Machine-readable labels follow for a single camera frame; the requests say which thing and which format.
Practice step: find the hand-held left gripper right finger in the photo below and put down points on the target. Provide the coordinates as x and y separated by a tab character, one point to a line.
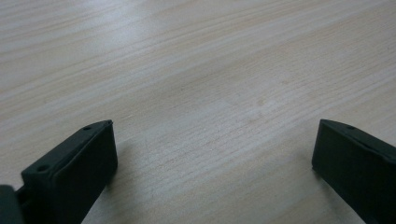
355	165

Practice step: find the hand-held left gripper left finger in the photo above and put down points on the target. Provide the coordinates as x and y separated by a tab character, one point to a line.
74	174

